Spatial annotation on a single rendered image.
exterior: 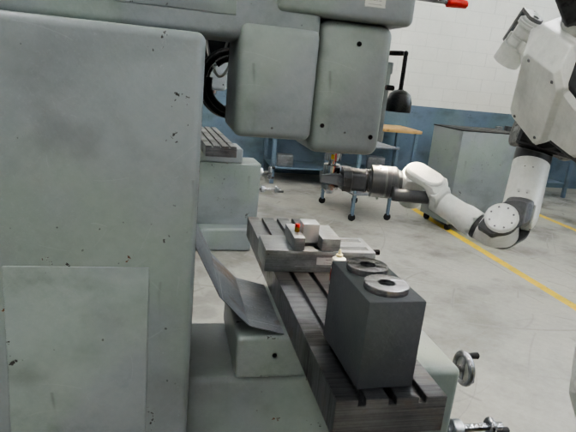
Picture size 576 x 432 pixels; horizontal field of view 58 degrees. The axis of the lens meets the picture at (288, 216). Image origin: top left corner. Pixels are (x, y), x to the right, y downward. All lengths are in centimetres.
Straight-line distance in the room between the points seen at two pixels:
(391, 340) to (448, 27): 806
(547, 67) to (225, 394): 109
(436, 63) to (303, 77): 761
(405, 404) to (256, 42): 83
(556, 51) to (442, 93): 772
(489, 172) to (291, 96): 494
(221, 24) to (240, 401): 95
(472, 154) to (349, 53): 465
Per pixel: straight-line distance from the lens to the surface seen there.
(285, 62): 126
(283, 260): 158
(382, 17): 133
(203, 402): 147
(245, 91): 125
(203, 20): 125
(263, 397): 149
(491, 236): 135
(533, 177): 142
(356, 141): 134
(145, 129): 113
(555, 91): 121
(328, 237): 160
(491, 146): 602
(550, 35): 124
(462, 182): 590
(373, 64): 134
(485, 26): 924
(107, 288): 123
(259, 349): 139
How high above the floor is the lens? 150
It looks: 15 degrees down
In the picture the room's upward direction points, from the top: 6 degrees clockwise
